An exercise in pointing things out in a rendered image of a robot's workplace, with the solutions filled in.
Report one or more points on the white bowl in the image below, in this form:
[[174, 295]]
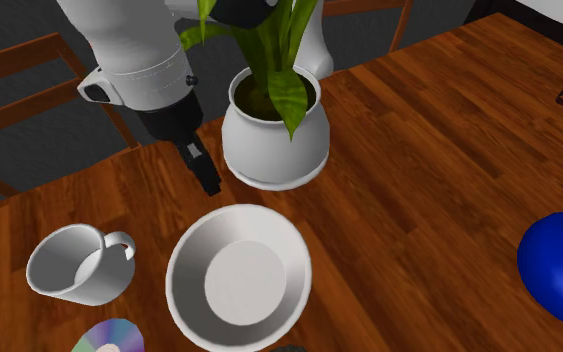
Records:
[[244, 282]]

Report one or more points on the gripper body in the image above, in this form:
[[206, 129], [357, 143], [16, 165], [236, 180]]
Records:
[[171, 119]]

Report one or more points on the dark object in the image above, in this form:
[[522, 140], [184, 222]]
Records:
[[288, 349]]

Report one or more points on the green plant in white pot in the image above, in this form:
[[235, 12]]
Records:
[[273, 141]]

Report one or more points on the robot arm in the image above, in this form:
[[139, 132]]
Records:
[[134, 53]]

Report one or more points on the wooden chair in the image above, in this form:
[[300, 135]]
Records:
[[400, 24], [13, 66]]

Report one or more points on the iridescent compact disc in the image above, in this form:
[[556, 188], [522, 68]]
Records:
[[115, 336]]

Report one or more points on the blue rounded object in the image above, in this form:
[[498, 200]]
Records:
[[561, 268]]

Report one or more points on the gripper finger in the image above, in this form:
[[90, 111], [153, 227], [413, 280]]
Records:
[[202, 168]]

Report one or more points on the wooden table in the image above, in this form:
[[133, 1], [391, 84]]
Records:
[[432, 170]]

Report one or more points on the white mug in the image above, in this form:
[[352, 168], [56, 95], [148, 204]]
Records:
[[86, 278]]

